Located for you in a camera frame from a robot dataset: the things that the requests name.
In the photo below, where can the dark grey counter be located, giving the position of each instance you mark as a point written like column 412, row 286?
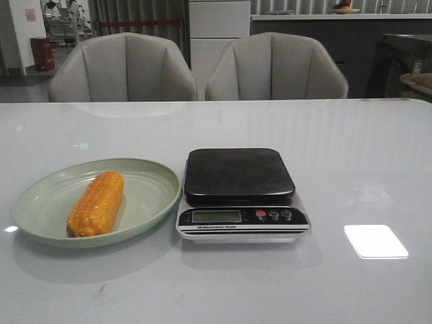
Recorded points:
column 349, row 38

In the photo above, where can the red bin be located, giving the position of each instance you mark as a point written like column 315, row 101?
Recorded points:
column 42, row 53

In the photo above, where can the black silver kitchen scale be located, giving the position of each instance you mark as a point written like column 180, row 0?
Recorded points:
column 239, row 195

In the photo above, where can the pale green round plate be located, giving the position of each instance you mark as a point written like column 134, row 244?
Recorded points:
column 151, row 191

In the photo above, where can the white drawer cabinet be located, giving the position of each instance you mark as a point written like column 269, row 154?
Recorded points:
column 212, row 25

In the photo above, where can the grey upholstered chair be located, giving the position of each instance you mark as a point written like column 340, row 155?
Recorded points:
column 123, row 67
column 275, row 66

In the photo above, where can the pink wall notice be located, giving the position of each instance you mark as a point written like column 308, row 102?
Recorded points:
column 30, row 14

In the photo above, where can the left grey upholstered chair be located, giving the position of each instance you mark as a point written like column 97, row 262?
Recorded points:
column 123, row 67

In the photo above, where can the tan cushion at right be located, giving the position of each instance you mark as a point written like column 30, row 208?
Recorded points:
column 417, row 86

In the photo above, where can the fruit bowl on counter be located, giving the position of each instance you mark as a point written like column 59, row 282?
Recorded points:
column 343, row 7

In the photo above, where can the orange corn cob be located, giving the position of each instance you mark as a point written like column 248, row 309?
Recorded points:
column 95, row 211

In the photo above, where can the right grey upholstered chair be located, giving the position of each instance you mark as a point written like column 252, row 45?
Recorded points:
column 275, row 66

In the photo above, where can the red barrier tape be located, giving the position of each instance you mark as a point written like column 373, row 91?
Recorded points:
column 141, row 23

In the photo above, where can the dark appliance at right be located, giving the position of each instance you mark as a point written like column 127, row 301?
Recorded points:
column 395, row 55

